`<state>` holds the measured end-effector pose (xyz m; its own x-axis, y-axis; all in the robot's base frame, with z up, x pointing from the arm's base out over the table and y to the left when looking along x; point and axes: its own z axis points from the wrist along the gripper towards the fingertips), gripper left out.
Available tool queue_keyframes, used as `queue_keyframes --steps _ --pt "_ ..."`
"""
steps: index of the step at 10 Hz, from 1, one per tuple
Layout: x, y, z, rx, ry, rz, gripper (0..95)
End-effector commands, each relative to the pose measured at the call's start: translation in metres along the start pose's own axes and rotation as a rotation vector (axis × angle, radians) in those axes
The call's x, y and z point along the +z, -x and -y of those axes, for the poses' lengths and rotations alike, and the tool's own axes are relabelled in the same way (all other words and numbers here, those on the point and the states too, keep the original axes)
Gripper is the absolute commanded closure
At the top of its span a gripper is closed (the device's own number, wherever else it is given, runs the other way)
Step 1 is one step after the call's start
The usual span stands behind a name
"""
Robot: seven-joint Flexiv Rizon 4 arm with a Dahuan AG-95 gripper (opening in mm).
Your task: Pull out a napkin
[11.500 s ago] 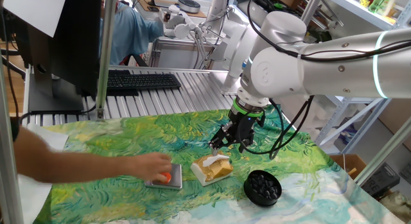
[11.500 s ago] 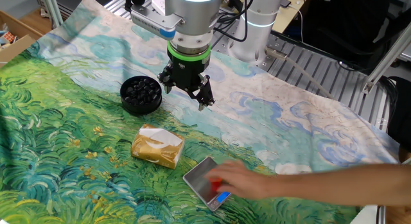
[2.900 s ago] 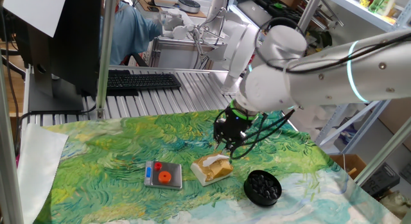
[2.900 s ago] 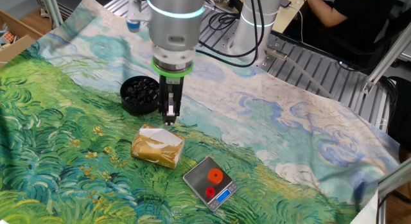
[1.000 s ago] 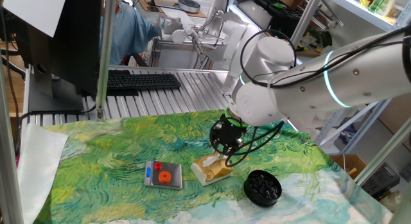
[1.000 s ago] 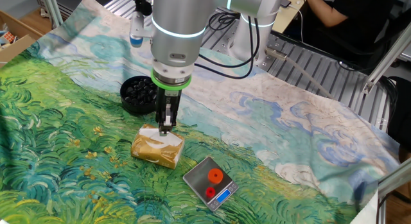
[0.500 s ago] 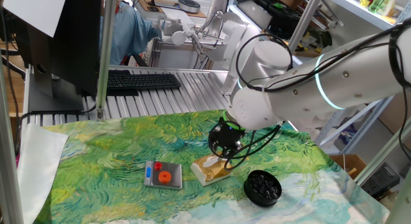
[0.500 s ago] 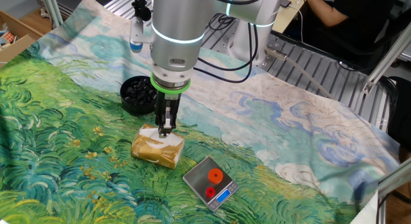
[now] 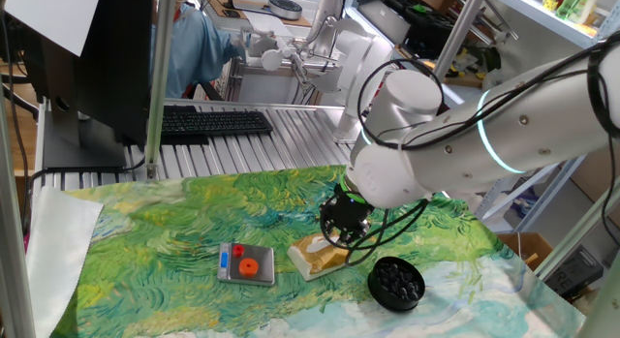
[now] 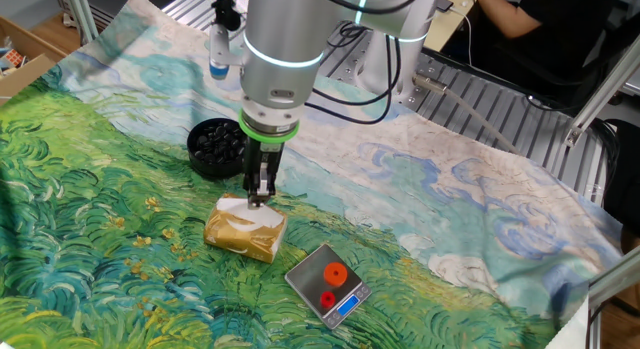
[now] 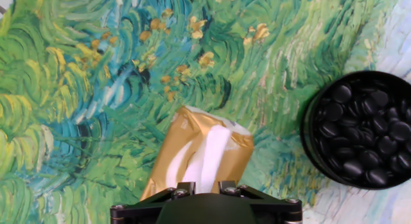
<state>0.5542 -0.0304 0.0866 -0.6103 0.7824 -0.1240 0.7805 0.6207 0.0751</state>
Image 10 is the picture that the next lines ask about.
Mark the gold tissue pack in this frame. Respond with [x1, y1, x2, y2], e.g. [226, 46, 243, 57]
[203, 192, 289, 265]

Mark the grey hose with metal connector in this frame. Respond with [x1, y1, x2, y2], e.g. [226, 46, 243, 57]
[412, 72, 525, 156]

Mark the painted landscape tablecloth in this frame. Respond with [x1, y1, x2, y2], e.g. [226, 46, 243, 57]
[0, 0, 624, 349]

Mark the large orange ring weight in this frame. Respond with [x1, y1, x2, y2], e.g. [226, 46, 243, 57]
[323, 262, 349, 288]

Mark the white paper napkin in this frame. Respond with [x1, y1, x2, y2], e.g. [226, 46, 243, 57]
[214, 196, 285, 234]

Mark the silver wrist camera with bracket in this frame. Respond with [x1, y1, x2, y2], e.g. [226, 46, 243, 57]
[208, 22, 246, 81]

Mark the colourful puzzle cube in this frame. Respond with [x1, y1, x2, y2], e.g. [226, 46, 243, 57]
[3, 48, 26, 68]

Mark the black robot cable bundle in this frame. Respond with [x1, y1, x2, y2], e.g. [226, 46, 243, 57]
[303, 0, 429, 126]

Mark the bare person forearm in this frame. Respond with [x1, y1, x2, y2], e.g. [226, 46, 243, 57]
[473, 0, 545, 40]

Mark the silver digital pocket scale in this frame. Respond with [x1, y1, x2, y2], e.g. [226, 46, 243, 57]
[284, 242, 373, 331]

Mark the green wrist adapter ring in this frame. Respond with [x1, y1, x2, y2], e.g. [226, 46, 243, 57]
[238, 108, 301, 145]

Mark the beige wooden board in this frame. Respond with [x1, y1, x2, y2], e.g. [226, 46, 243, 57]
[422, 0, 479, 53]

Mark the slanted aluminium frame post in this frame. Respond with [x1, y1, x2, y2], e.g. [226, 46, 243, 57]
[563, 46, 640, 149]

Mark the aluminium frame corner bar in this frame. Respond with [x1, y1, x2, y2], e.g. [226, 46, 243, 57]
[587, 248, 640, 349]

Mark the brown cardboard box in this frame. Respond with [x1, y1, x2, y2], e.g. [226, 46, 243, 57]
[0, 16, 69, 108]

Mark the thin white cable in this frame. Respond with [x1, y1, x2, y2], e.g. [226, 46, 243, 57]
[449, 6, 474, 66]

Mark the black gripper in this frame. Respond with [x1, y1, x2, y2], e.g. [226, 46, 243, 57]
[243, 136, 286, 210]

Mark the black round container of stones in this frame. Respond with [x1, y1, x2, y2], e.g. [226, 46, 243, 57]
[186, 117, 250, 180]

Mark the black floor cable bundle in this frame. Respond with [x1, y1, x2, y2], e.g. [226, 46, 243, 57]
[587, 116, 621, 200]

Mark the person in black shirt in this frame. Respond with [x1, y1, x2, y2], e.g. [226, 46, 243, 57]
[514, 0, 619, 108]

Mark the thin aluminium frame post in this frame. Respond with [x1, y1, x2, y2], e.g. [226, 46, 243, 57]
[64, 0, 101, 45]

